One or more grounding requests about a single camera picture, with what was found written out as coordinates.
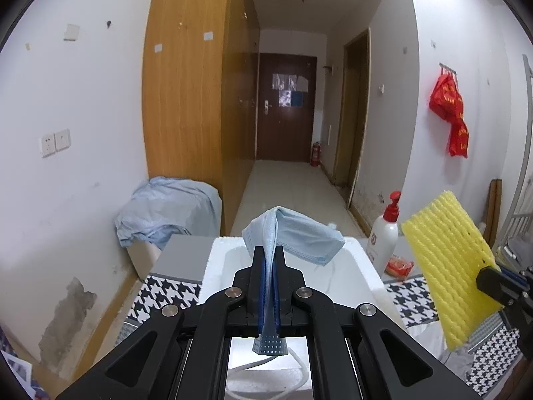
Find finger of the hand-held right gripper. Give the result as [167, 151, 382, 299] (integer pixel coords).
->
[497, 263, 533, 290]
[477, 267, 533, 310]

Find grey cloth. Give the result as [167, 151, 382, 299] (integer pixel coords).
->
[443, 335, 475, 384]

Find yellow foam net sleeve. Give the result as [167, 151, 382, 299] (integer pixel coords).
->
[402, 190, 502, 351]

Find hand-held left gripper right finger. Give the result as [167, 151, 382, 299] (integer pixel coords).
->
[268, 247, 479, 400]

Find wooden boards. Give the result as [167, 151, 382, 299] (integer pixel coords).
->
[485, 179, 503, 246]

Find white metal bed ladder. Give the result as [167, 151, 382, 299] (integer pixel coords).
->
[497, 54, 533, 259]

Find dark brown door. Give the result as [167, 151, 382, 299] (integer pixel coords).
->
[255, 53, 318, 161]

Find white lotion bottle red pump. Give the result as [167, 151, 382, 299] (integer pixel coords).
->
[367, 191, 402, 273]

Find grey storage box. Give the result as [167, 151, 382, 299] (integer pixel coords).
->
[150, 234, 215, 286]

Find wooden door frame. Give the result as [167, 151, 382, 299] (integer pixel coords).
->
[333, 28, 371, 209]

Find red snack packet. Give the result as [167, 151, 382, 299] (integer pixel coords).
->
[385, 256, 415, 279]

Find white tissue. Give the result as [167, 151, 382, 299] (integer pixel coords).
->
[407, 321, 448, 360]

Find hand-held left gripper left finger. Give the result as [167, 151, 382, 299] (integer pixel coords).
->
[56, 247, 267, 400]

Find papers on door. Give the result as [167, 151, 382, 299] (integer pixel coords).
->
[272, 73, 309, 108]

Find printed paper sheets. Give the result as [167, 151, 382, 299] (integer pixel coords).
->
[0, 348, 33, 396]

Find white foam box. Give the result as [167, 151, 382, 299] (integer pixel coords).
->
[200, 237, 406, 400]

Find red plastic bags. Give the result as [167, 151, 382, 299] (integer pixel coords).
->
[429, 70, 470, 158]

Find wooden wardrobe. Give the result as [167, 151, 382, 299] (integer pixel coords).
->
[142, 0, 261, 236]

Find houndstooth blanket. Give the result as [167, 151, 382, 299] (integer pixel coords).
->
[114, 273, 533, 396]

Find light blue cloth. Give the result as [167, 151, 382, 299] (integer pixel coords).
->
[114, 176, 221, 251]

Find blue face mask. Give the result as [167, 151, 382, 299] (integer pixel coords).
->
[227, 206, 346, 398]

